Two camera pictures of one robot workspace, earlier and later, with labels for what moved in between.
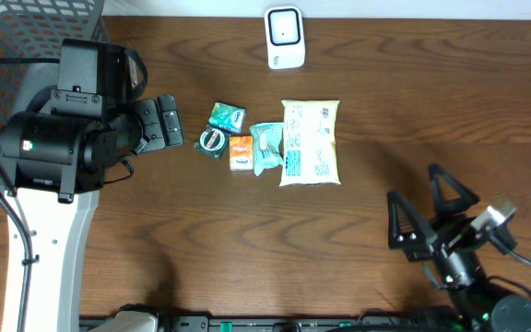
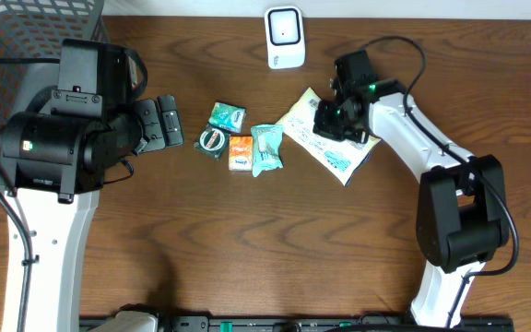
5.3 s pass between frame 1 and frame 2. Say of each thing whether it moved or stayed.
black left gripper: stayed
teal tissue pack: stayed
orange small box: stayed
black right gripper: moved
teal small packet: stayed
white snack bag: moved
